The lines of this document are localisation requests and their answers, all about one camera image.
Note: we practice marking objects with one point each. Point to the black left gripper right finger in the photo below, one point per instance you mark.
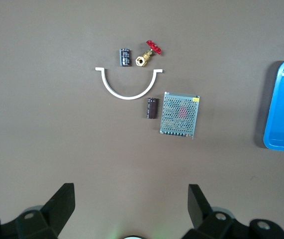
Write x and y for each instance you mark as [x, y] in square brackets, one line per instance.
[206, 224]

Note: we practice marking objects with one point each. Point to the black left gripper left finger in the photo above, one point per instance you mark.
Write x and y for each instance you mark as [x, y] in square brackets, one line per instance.
[47, 221]

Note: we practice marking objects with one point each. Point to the brown table cover mat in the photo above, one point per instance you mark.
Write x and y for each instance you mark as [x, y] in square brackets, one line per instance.
[57, 124]

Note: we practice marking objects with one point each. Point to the metal mesh power supply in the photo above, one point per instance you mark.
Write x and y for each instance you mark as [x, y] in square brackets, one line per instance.
[180, 114]

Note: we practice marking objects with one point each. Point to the white semicircular pipe clamp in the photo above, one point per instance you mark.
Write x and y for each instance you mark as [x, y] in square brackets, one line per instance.
[126, 96]

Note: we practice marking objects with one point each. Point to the brass valve red handwheel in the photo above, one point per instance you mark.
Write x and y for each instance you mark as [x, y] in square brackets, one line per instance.
[143, 59]

